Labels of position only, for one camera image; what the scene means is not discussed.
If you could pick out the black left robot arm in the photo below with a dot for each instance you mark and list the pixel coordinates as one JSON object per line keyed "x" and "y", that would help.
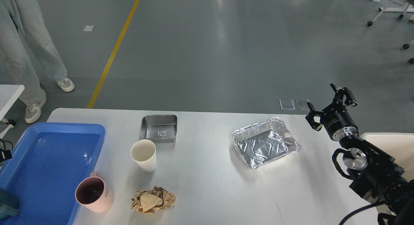
{"x": 5, "y": 153}

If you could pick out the white paper cup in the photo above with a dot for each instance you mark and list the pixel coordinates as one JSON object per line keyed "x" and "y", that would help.
{"x": 143, "y": 152}

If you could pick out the aluminium foil tray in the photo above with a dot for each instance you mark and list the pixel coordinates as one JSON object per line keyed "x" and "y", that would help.
{"x": 264, "y": 142}

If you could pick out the stainless steel rectangular container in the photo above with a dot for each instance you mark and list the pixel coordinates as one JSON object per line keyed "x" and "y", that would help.
{"x": 159, "y": 128}

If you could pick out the crumpled brown paper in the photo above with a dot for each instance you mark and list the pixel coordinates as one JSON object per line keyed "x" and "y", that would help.
{"x": 151, "y": 200}

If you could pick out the blue plastic tray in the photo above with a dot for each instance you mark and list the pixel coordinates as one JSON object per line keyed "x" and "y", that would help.
{"x": 48, "y": 162}

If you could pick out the clear floor plate right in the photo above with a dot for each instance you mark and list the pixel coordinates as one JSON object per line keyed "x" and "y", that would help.
{"x": 302, "y": 104}

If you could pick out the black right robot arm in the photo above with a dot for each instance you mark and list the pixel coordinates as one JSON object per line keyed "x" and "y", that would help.
{"x": 374, "y": 174}

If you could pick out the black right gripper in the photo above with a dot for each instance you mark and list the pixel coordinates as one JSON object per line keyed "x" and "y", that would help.
{"x": 335, "y": 117}

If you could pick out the white side table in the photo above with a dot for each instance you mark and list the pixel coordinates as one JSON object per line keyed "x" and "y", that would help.
{"x": 9, "y": 93}

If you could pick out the pink ribbed mug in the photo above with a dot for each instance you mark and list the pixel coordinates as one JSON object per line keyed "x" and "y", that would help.
{"x": 94, "y": 193}

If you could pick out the person in grey trousers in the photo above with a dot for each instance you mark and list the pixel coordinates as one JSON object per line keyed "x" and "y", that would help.
{"x": 22, "y": 23}

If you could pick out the teal sponge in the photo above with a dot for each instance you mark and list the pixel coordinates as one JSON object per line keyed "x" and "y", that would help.
{"x": 9, "y": 204}

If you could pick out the clear floor plate left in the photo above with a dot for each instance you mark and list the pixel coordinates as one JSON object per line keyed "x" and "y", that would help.
{"x": 287, "y": 104}

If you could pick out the cream plastic bin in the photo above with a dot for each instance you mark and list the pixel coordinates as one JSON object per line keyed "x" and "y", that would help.
{"x": 398, "y": 145}

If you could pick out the clear floor plate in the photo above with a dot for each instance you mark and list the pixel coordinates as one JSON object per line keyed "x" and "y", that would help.
{"x": 302, "y": 104}
{"x": 287, "y": 104}

